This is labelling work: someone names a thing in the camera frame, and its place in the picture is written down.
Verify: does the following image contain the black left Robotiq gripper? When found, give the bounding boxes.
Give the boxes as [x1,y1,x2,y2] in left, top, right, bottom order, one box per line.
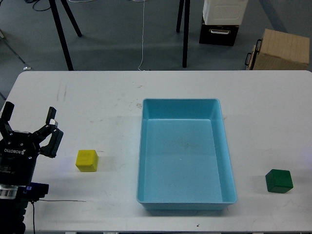
[0,101,63,186]

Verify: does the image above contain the yellow cube block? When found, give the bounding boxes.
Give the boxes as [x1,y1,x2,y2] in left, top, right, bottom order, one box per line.
[75,150,98,172]

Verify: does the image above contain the green cube block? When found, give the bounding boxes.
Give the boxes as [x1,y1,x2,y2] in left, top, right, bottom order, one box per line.
[265,169,293,194]

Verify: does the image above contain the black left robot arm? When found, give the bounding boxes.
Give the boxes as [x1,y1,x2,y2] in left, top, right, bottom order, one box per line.
[0,102,63,234]

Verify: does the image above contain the black drawer box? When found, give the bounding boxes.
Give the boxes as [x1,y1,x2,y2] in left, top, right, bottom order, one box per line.
[199,19,239,46]

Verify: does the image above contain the white plastic box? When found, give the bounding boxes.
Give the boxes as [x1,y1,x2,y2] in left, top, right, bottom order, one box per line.
[202,0,248,25]

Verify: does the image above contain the black tripod left legs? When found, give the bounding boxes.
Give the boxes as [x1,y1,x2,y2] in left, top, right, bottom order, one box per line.
[48,0,83,71]

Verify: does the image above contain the black tripod legs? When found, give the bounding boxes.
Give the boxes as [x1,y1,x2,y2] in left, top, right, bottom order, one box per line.
[48,0,83,71]
[175,0,191,68]

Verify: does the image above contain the light blue plastic bin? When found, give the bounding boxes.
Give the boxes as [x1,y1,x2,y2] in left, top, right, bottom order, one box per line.
[137,98,237,210]

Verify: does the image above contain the black tripod right legs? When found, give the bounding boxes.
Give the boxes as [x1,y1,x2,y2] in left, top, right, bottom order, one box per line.
[175,0,191,68]

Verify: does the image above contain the black cable on floor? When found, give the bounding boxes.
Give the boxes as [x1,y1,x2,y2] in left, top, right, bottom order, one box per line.
[24,0,53,12]

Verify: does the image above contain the white hanging cord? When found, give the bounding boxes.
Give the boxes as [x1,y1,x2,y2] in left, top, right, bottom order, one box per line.
[133,0,147,72]

